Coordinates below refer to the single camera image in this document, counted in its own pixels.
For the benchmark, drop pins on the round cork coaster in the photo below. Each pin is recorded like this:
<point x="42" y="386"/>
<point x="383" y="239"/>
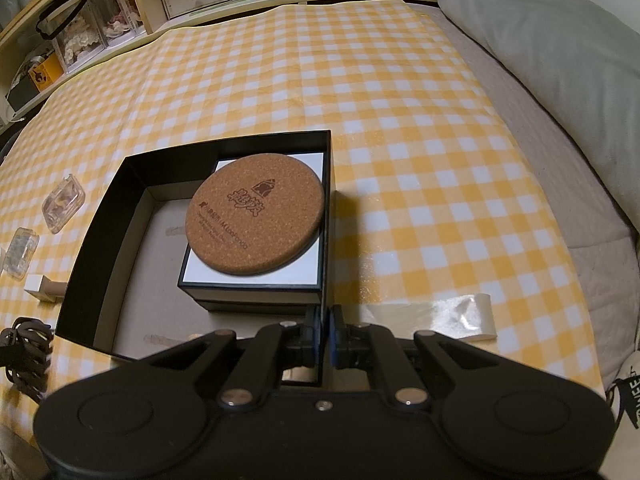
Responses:
<point x="255" y="215"/>

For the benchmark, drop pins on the white pillow with black print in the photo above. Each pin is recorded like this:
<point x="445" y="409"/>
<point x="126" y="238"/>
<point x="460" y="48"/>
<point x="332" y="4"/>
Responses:
<point x="625" y="395"/>

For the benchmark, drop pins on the black hair claw clip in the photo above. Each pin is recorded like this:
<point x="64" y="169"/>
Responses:
<point x="25" y="355"/>

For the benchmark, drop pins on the dark green box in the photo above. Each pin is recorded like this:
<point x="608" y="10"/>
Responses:
<point x="22" y="91"/>

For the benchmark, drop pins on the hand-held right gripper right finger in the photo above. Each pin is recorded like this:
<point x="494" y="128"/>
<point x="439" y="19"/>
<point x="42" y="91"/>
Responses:
<point x="334" y="351"/>

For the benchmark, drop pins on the yellow checkered cloth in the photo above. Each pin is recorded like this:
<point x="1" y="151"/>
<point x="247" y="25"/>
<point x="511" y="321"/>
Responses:
<point x="400" y="135"/>

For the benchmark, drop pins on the yellow box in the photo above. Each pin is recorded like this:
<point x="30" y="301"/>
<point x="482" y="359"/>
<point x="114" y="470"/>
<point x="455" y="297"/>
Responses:
<point x="45" y="74"/>

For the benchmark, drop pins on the clear plastic case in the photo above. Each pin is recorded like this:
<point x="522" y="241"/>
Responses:
<point x="20" y="252"/>

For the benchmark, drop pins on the black and white lidded box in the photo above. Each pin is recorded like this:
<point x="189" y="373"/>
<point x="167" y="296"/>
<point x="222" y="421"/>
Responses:
<point x="250" y="277"/>

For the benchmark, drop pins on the small white rectangular block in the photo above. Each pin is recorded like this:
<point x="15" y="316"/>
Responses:
<point x="47" y="289"/>

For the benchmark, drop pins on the grey pillow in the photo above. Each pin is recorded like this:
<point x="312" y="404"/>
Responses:
<point x="550" y="50"/>

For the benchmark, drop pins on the beige quilted bed sheet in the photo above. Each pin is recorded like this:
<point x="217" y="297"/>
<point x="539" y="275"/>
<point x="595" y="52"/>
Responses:
<point x="550" y="160"/>

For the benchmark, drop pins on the clear tape strip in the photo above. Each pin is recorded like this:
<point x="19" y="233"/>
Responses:
<point x="435" y="315"/>

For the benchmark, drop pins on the black cardboard box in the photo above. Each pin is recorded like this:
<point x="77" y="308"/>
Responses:
<point x="150" y="260"/>

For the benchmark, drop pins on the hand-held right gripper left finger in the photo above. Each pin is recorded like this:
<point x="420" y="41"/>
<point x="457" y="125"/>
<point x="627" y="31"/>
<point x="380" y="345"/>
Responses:
<point x="315" y="346"/>

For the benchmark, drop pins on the clear square hair clip box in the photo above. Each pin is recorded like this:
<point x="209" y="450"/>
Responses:
<point x="62" y="202"/>

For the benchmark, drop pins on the clear case with white doll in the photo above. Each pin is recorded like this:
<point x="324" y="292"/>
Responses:
<point x="77" y="42"/>

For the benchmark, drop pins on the black headband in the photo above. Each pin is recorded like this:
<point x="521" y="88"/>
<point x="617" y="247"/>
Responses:
<point x="45" y="22"/>

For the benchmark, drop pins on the clear case with pink doll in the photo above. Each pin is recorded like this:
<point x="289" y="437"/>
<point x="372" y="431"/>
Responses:
<point x="117" y="10"/>

